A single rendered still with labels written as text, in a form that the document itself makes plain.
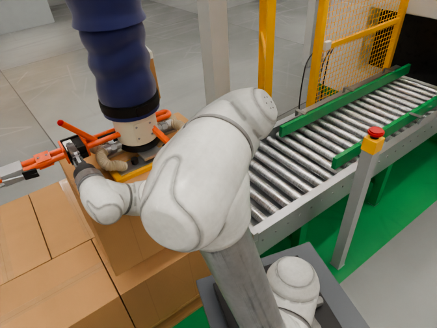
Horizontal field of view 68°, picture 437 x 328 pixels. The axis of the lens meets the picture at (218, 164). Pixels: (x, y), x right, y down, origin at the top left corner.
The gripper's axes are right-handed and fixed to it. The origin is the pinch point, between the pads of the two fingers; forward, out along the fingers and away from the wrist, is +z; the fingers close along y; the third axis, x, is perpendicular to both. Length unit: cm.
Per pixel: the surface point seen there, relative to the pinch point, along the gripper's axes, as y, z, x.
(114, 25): -41.2, -11.3, 24.0
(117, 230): 27.9, -21.0, 2.4
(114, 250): 37.0, -21.0, -1.5
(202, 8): -10, 101, 126
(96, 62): -30.0, -4.7, 17.4
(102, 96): -17.3, -2.9, 16.2
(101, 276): 65, -6, -10
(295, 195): 65, -25, 99
